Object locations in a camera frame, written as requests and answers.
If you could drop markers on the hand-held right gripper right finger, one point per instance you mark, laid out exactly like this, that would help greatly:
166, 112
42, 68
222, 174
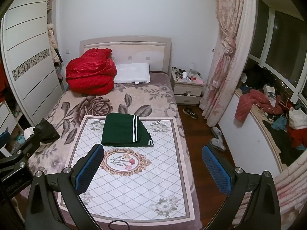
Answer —
215, 170

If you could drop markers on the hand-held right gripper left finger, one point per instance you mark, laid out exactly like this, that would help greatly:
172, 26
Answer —
88, 166

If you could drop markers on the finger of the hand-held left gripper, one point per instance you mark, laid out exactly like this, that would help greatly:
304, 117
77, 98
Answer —
26, 148
4, 140

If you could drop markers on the green white-striped garment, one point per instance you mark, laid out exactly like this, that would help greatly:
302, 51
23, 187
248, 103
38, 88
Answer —
120, 131

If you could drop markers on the red hanging clothes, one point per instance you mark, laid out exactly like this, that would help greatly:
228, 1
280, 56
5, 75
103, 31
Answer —
2, 83

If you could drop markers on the beige hanging clothes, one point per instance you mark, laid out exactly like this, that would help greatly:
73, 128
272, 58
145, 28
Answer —
53, 40

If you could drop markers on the white round container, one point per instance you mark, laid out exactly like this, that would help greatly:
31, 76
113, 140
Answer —
28, 133

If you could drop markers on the white drawer unit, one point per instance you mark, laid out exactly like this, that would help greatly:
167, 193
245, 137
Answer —
8, 119

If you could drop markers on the grey slipper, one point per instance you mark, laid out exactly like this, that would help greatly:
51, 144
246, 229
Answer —
217, 133
217, 145

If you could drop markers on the black cloth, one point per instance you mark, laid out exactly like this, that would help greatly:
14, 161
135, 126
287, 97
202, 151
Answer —
46, 130

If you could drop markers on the white windowsill ledge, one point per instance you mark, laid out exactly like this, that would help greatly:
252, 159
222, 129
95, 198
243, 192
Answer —
244, 136

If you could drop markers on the white diamond-pattern mat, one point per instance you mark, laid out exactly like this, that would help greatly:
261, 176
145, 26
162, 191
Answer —
134, 184

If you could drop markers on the bed with floral blanket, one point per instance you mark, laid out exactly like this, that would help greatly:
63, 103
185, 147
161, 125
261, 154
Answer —
79, 105

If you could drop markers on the black sneaker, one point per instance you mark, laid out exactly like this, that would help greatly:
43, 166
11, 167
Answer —
190, 113

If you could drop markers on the pink floral curtain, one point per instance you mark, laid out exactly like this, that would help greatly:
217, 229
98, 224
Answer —
227, 52
287, 191

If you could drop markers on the red padded jacket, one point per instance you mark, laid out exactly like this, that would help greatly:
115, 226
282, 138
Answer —
251, 100

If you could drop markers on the blue cloth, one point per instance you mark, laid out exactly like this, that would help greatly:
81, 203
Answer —
279, 123

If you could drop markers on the beige nightstand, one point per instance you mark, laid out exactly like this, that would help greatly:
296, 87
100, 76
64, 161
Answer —
187, 91

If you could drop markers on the red cloth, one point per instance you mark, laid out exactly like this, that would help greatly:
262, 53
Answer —
297, 136

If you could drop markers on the white sliding-door wardrobe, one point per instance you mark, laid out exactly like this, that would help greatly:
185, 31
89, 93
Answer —
31, 52

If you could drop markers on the pink packet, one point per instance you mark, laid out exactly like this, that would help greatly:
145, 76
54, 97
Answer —
197, 80

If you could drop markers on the red quilt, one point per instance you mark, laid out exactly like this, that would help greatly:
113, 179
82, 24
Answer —
91, 74

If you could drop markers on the white carton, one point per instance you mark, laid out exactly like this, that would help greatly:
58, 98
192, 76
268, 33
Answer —
269, 93

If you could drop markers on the white bag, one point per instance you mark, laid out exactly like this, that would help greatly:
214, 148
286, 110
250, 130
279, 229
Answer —
297, 118

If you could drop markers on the white bottle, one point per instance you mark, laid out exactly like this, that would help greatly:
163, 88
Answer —
185, 75

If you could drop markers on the dark bag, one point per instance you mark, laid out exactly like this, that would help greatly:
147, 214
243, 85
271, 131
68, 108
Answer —
255, 75

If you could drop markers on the white pillow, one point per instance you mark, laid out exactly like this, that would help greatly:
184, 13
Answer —
132, 73

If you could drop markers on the beige bed headboard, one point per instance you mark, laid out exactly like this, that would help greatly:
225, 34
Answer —
141, 50

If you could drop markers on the large window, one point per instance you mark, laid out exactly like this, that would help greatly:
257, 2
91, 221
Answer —
283, 40

